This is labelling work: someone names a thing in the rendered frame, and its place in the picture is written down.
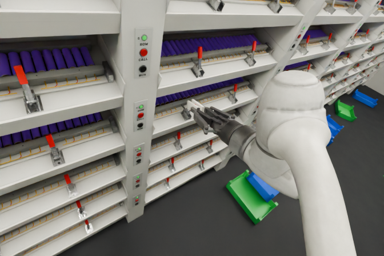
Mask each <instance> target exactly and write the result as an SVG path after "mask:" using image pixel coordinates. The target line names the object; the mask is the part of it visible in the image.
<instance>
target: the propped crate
mask: <svg viewBox="0 0 384 256"><path fill-rule="evenodd" d="M246 179H247V180H248V181H249V182H250V183H251V184H252V186H253V187H254V188H255V189H256V191H257V192H259V194H260V195H261V196H262V198H263V199H264V200H265V201H266V202H267V203H268V201H270V200H271V199H273V198H274V197H275V196H276V195H277V194H278V193H279V191H277V190H276V189H274V188H272V187H271V186H269V185H268V184H267V183H266V182H264V181H263V180H261V179H260V177H258V176H257V175H256V174H255V173H254V172H252V173H251V174H250V175H249V176H248V177H247V178H246Z"/></svg>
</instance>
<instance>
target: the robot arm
mask: <svg viewBox="0 0 384 256"><path fill-rule="evenodd" d="M324 103H325V94H324V90H323V86H322V84H321V82H320V80H319V79H317V78H316V77H315V76H314V75H313V74H311V73H308V72H305V71H298V70H289V71H284V72H281V73H279V74H277V75H276V76H274V77H272V78H271V80H269V82H268V83H267V85H266V86H265V88H264V90H263V92H262V95H261V97H260V100H259V105H258V111H257V119H256V130H255V129H254V128H252V127H250V126H249V125H243V124H241V123H239V122H238V121H236V120H235V116H234V115H231V114H228V113H226V112H224V111H221V110H219V109H217V108H215V107H213V106H210V107H205V106H204V105H202V104H200V103H198V102H197V101H195V100H194V99H192V100H191V102H190V101H189V100H188V101H187V108H188V109H190V111H191V112H192V113H194V115H193V119H194V120H195V121H196V123H197V124H198V125H199V126H200V127H201V129H202V130H203V132H204V134H205V135H208V133H214V134H216V135H218V136H219V137H220V139H221V141H223V142H224V143H225V144H227V145H228V146H229V149H230V151H232V152H233V153H234V154H235V155H236V156H238V157H239V158H240V159H241V160H243V161H244V162H245V163H246V164H247V165H248V166H249V168H250V169H251V171H253V172H254V173H255V174H256V175H257V176H258V177H260V179H261V180H263V181H264V182H266V183H267V184H268V185H269V186H271V187H272V188H274V189H276V190H277V191H279V192H280V193H282V194H284V195H286V196H288V197H291V198H294V199H299V203H300V208H301V216H302V224H303V233H304V239H305V248H306V256H357V255H356V252H355V247H354V242H353V237H352V234H351V229H350V224H349V219H348V216H347V211H346V207H345V203H344V200H343V195H342V192H341V188H340V185H339V182H338V178H337V176H336V173H335V170H334V168H333V165H332V162H331V160H330V158H329V155H328V153H327V150H326V146H327V144H328V143H329V141H330V138H331V132H330V129H329V127H328V124H327V119H326V109H325V108H324V107H323V106H324ZM195 104H196V105H195Z"/></svg>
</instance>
